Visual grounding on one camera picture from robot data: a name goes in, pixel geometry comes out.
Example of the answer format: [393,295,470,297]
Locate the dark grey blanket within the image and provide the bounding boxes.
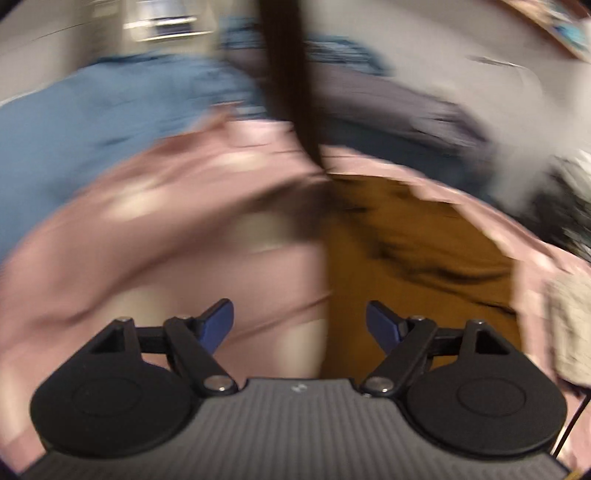
[305,65,497,204]

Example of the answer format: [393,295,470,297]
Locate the white patterned clothes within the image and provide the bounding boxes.
[544,270,591,385]

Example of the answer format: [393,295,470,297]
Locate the blue quilt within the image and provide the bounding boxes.
[0,16,389,264]

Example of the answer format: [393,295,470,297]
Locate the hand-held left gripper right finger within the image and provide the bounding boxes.
[360,300,511,398]

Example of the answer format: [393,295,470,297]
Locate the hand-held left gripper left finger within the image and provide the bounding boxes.
[88,298,239,398]

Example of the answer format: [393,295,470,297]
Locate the brown sweater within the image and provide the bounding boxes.
[259,0,525,380]

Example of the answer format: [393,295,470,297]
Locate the black cable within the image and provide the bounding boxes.
[554,392,591,459]

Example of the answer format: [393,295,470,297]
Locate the pink polka-dot bedsheet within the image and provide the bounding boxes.
[0,108,591,472]

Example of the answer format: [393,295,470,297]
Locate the white machine with screen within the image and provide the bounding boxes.
[122,0,215,43]

